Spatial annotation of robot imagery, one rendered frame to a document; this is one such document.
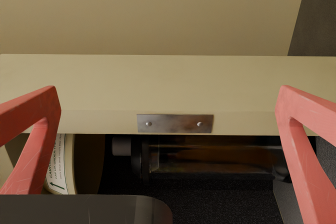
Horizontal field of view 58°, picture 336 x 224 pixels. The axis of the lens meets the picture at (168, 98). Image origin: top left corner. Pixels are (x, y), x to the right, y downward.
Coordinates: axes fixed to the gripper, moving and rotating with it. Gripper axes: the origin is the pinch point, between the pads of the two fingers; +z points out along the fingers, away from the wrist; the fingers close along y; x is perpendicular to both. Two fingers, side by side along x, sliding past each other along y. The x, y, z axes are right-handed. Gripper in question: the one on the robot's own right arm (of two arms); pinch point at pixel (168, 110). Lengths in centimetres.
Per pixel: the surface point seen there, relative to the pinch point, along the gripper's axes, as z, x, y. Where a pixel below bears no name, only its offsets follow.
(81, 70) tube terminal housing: 19.1, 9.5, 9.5
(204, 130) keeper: 11.8, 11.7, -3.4
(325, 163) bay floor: 15.3, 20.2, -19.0
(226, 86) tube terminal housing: 16.1, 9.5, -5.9
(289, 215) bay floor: 18.0, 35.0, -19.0
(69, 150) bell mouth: 15.2, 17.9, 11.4
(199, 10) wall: 55, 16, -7
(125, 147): 20.5, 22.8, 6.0
